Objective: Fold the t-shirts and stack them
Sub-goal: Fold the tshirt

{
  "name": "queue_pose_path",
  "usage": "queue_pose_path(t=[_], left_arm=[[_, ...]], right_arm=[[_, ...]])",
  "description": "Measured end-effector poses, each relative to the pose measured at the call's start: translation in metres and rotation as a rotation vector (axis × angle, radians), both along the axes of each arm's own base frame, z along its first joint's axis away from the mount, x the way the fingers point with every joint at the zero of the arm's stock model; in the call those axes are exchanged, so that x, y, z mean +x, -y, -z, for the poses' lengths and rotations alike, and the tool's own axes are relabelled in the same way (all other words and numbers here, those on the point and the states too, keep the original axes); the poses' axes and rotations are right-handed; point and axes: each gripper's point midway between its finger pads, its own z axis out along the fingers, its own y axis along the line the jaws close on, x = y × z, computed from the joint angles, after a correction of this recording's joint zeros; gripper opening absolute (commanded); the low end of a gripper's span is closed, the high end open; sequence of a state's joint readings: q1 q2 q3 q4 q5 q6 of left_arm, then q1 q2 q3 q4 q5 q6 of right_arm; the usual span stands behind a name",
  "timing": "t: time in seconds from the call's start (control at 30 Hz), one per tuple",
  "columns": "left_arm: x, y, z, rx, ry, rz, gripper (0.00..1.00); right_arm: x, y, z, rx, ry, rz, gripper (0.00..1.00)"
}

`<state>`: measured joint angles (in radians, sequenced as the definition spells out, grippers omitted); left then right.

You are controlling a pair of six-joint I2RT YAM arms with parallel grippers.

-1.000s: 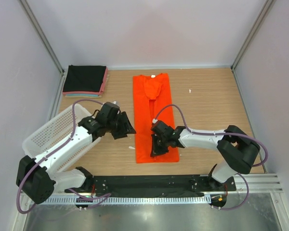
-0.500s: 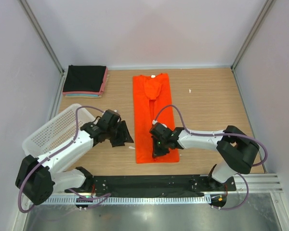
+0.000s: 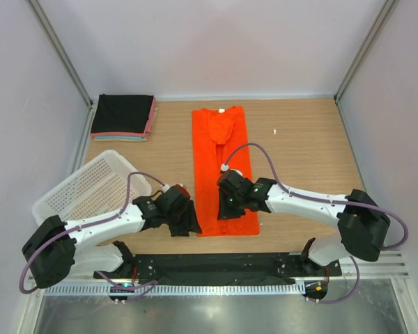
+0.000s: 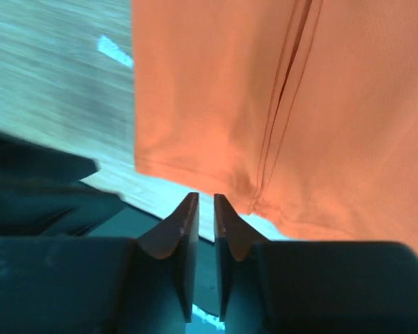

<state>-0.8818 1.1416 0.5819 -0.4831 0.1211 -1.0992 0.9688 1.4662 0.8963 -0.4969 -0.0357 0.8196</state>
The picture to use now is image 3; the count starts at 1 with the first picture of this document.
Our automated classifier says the orange t-shirt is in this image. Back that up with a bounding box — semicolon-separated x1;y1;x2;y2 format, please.
191;106;261;237

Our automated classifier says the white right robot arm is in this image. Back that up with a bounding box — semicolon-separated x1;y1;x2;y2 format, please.
217;169;390;276

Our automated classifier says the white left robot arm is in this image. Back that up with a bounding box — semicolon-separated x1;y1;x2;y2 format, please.
22;184;202;289

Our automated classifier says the white plastic basket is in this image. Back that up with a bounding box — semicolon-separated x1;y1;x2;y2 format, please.
32;150;152;225

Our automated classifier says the pink folded t-shirt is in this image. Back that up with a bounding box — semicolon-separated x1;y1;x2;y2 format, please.
90;97;157;138

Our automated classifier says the light blue folded t-shirt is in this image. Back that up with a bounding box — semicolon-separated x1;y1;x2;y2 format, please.
93;136;147;141

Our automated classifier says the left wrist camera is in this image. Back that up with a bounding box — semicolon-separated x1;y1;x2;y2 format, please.
162;183;187;192

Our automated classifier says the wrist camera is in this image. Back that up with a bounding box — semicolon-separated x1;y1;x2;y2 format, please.
162;183;187;192
220;164;243;177

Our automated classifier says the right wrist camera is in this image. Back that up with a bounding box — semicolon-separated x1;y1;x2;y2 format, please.
220;164;243;177

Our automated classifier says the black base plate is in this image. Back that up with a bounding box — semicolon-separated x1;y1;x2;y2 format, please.
105;253;342;286

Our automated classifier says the white slotted cable duct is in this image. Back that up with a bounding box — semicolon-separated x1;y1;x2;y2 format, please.
44;281;305;296

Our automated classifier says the aluminium frame rail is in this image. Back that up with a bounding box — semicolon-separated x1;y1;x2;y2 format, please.
27;249;410;283

